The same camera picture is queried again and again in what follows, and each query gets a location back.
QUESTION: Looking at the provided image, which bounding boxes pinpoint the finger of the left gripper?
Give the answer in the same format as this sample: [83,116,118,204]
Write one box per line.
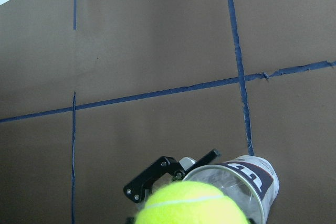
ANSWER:
[123,149,221,204]

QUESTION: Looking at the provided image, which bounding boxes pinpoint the yellow Wilson tennis ball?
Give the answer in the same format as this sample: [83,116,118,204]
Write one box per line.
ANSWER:
[135,181,250,223]

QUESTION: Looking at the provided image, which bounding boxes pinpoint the clear tennis ball can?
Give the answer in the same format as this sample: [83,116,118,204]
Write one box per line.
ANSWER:
[184,155,279,223]

